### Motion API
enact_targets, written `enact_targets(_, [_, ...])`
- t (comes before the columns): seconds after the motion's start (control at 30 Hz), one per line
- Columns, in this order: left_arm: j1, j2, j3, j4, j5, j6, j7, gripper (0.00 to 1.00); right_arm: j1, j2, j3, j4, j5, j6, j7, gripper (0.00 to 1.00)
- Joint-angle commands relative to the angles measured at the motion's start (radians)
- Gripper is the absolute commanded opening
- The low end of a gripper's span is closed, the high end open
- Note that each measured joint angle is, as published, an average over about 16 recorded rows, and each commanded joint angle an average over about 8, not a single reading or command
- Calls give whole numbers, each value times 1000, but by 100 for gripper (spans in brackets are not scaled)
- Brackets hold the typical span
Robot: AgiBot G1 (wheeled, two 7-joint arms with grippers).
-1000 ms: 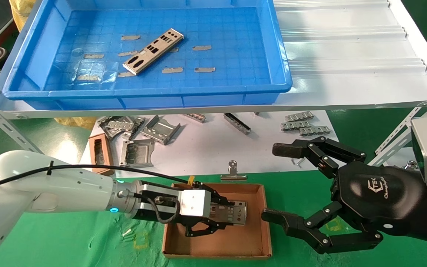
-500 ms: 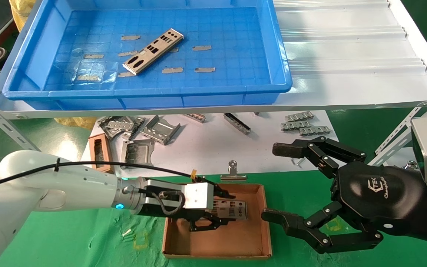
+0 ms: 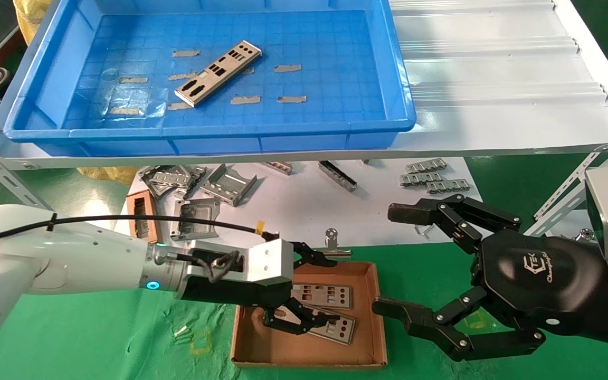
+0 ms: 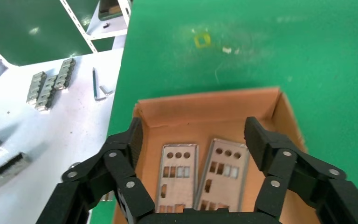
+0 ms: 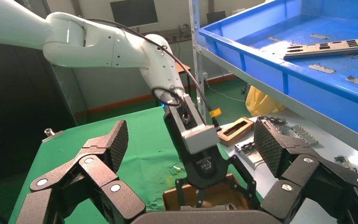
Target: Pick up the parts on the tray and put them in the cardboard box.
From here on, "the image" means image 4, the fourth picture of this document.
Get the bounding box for shallow brown cardboard box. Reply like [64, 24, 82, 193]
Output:
[112, 86, 322, 224]

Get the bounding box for small steel hex key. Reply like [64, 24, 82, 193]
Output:
[92, 67, 115, 102]

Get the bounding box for small white scraps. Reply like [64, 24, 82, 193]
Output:
[221, 45, 241, 56]

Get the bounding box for green table cloth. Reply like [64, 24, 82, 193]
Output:
[89, 0, 358, 224]

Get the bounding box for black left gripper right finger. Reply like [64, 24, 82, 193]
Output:
[244, 116, 358, 224]

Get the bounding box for dark slotted metal bar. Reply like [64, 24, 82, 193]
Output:
[0, 136, 32, 199]

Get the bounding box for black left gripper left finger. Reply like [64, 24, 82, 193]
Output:
[35, 117, 156, 224]

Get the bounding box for yellow square tape mark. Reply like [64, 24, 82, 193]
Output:
[193, 33, 213, 49]

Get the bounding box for white board sheet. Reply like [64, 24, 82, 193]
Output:
[0, 48, 124, 224]

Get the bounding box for perforated steel angle brace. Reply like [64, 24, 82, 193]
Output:
[59, 0, 97, 53]

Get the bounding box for silver metal I/O shield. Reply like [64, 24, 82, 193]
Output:
[155, 143, 199, 214]
[194, 138, 250, 212]

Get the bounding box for grey metal link strip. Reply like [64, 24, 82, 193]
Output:
[35, 74, 58, 111]
[54, 57, 76, 91]
[26, 71, 48, 105]

